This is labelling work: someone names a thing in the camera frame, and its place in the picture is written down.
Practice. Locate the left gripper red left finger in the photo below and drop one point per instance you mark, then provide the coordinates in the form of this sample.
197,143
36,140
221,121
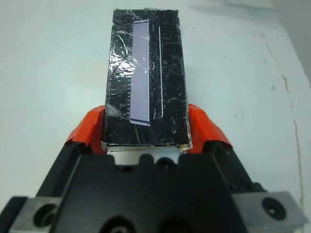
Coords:
85,131

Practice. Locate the black taped box lid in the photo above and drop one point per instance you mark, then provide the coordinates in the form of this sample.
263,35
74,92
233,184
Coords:
167,85

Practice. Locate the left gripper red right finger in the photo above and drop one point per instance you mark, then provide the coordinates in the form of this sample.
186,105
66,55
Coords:
206,131

